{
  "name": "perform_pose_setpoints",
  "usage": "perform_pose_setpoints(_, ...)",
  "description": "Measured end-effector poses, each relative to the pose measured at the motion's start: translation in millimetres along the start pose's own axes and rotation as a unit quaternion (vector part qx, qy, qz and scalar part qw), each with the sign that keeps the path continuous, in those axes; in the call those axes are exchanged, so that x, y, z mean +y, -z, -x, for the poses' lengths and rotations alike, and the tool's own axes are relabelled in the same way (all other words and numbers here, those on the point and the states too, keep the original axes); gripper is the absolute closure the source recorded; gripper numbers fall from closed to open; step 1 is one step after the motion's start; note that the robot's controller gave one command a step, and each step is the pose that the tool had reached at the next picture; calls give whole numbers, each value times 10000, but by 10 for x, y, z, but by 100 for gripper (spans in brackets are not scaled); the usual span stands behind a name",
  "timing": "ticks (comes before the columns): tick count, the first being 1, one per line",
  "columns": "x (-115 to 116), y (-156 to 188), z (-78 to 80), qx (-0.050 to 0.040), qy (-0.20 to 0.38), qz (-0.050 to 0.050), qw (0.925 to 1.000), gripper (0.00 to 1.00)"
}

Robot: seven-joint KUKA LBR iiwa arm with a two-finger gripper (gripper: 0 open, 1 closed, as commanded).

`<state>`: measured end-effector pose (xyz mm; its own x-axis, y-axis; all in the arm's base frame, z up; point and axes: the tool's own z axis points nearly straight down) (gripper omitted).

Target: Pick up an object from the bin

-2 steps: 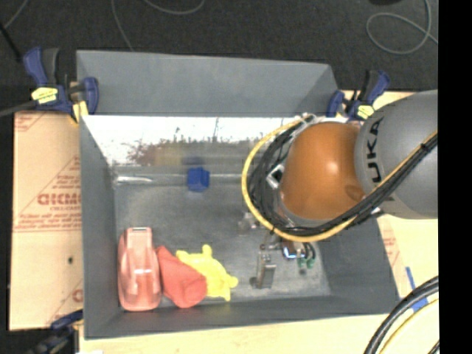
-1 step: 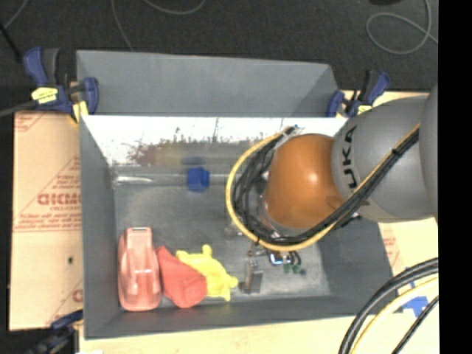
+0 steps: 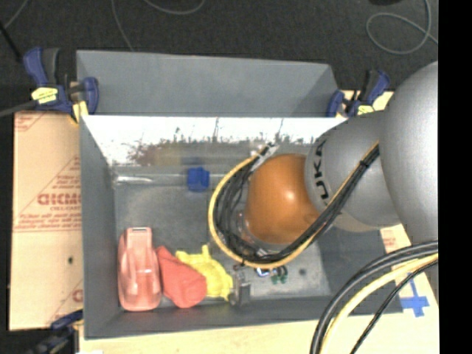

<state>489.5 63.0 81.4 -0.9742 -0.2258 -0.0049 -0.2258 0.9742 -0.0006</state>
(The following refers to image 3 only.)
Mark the pink plastic tape dispenser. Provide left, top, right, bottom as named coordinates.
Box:
left=117, top=226, right=163, bottom=312

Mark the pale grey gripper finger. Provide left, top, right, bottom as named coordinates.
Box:
left=240, top=273, right=253, bottom=306
left=230, top=268, right=242, bottom=306

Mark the grey metal bin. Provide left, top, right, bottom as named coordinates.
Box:
left=75, top=49, right=403, bottom=339

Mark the clear tube with blue cap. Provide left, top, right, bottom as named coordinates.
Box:
left=115, top=166, right=211, bottom=192

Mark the black cylinder on white bracket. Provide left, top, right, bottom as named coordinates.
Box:
left=250, top=142, right=277, bottom=159

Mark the red soft toy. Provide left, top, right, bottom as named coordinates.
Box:
left=156, top=245, right=208, bottom=309

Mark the yellow toy animal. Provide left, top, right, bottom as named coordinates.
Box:
left=176, top=244, right=235, bottom=302

